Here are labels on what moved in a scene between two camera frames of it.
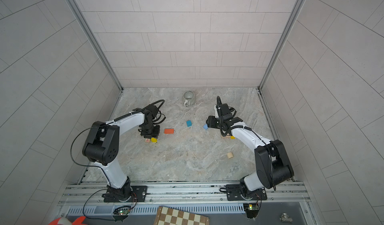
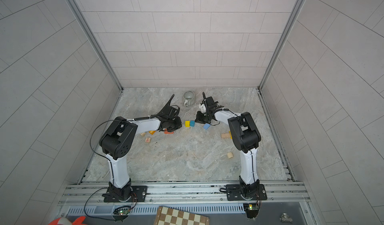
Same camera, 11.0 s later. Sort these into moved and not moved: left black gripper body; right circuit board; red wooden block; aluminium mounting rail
Moved: left black gripper body
Not moved: red wooden block; aluminium mounting rail; right circuit board
